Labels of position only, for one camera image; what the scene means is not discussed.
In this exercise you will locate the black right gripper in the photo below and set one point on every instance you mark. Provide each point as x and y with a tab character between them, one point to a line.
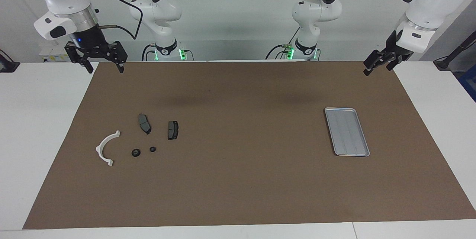
89	40

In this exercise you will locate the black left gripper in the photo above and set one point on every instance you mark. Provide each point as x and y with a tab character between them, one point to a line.
396	49

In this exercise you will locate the large black bearing gear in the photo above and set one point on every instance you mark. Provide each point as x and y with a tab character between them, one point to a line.
136	152

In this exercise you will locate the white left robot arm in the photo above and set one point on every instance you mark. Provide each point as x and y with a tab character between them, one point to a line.
435	5

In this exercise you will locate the silver metal tray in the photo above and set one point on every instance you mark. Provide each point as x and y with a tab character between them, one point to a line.
347	131

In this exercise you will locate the curved dark brake pad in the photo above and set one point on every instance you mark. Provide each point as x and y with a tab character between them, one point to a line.
144	123

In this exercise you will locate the blue box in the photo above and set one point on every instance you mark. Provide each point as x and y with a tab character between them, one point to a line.
469	84

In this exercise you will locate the rectangular dark brake pad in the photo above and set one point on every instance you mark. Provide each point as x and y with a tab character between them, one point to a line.
173	130

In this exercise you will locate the brown table mat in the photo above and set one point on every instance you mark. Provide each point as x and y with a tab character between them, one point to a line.
238	179

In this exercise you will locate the white wall socket box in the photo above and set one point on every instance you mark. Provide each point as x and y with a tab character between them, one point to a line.
50	55

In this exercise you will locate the white semicircular bracket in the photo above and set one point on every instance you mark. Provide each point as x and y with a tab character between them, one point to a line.
101	149

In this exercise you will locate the black clamp mount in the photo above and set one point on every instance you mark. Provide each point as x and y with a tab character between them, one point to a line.
7	65

